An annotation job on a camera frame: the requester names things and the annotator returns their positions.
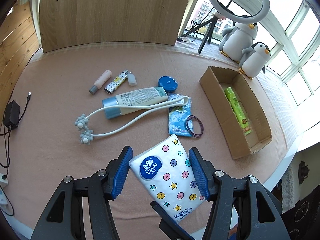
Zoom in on large penguin plush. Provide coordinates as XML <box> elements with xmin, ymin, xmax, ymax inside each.
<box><xmin>219</xmin><ymin>22</ymin><xmax>258</xmax><ymax>63</ymax></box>

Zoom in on white Vinda tissue pack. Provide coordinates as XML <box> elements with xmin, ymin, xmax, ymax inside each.
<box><xmin>129</xmin><ymin>135</ymin><xmax>204</xmax><ymax>223</ymax></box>

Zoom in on blue round tape measure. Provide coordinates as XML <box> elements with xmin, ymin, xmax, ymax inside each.
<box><xmin>158</xmin><ymin>76</ymin><xmax>178</xmax><ymax>93</ymax></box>

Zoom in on white ring light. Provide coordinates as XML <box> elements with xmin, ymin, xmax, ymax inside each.
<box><xmin>210</xmin><ymin>0</ymin><xmax>270</xmax><ymax>24</ymax></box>

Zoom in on wooden headboard panel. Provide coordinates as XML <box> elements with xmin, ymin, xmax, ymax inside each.
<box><xmin>39</xmin><ymin>0</ymin><xmax>188</xmax><ymax>52</ymax></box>

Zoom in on green hand cream tube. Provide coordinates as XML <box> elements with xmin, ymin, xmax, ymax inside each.
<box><xmin>224</xmin><ymin>87</ymin><xmax>251</xmax><ymax>135</ymax></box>

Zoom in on purple hair ties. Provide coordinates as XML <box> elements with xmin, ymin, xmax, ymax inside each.
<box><xmin>184</xmin><ymin>115</ymin><xmax>205</xmax><ymax>138</ymax></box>

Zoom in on blue tissue packet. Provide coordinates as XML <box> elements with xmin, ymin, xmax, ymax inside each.
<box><xmin>168</xmin><ymin>97</ymin><xmax>192</xmax><ymax>137</ymax></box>

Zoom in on black USB cable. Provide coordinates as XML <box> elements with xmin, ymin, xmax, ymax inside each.
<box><xmin>0</xmin><ymin>91</ymin><xmax>32</xmax><ymax>168</ymax></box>

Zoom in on black tripod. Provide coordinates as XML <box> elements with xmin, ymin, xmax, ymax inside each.
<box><xmin>176</xmin><ymin>15</ymin><xmax>219</xmax><ymax>54</ymax></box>

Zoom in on small penguin plush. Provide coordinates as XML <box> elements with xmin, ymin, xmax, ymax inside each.
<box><xmin>239</xmin><ymin>42</ymin><xmax>271</xmax><ymax>79</ymax></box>

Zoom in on black power adapter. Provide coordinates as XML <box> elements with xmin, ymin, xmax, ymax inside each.
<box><xmin>3</xmin><ymin>100</ymin><xmax>21</xmax><ymax>130</ymax></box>

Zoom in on cardboard box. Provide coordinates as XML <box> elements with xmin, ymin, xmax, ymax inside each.
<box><xmin>200</xmin><ymin>66</ymin><xmax>272</xmax><ymax>160</ymax></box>

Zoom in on small pink bottle grey cap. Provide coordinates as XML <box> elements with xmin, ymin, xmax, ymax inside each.
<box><xmin>89</xmin><ymin>70</ymin><xmax>112</xmax><ymax>95</ymax></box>

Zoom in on wooden slat panel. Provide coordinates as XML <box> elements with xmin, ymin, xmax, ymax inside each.
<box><xmin>0</xmin><ymin>2</ymin><xmax>40</xmax><ymax>114</ymax></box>

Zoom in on white lotion tube blue cap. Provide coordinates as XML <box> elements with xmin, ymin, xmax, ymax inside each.
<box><xmin>102</xmin><ymin>87</ymin><xmax>168</xmax><ymax>119</ymax></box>

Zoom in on small white bottle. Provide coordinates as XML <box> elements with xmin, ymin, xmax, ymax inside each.
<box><xmin>127</xmin><ymin>73</ymin><xmax>137</xmax><ymax>86</ymax></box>

